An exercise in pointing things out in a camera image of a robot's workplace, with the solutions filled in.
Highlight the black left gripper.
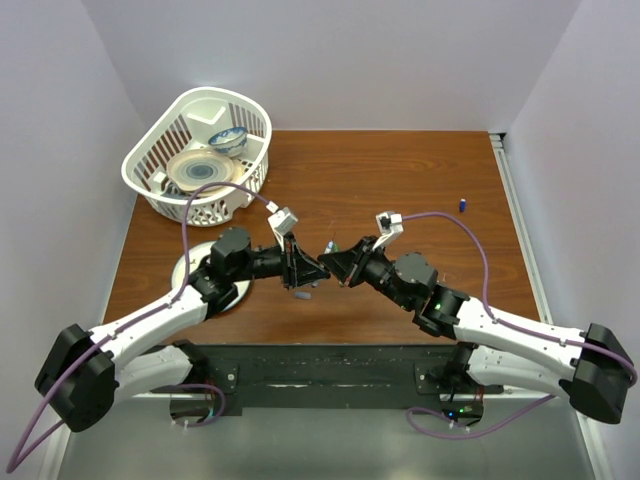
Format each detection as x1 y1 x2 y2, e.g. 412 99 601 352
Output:
231 232 329 290

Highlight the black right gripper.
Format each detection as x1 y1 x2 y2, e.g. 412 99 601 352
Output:
318 236 414 311

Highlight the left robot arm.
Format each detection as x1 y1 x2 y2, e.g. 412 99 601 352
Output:
35 227 330 432

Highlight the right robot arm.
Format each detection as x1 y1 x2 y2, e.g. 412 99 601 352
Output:
318 237 637 424

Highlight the white purple pen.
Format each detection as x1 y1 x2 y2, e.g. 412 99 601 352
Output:
324 220 336 254

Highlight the strawberry pattern plate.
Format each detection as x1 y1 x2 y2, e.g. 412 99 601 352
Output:
170 241 252 312

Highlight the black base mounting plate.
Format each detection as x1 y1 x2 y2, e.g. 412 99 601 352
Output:
170 340 515 416

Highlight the blue white ceramic bowl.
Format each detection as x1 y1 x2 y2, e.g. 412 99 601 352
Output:
208 126 248 158

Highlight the beige blue ceramic plate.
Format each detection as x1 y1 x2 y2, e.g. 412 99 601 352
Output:
166 148 242 194

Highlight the white plastic dish basket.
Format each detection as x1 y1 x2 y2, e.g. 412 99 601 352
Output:
121 87 272 222

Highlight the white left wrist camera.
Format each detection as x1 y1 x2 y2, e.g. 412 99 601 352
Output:
266 202 298 248

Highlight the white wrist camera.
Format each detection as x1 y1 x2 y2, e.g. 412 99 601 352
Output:
373 211 404 250
266 202 298 248

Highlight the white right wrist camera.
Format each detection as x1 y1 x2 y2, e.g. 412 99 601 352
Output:
373 211 404 250

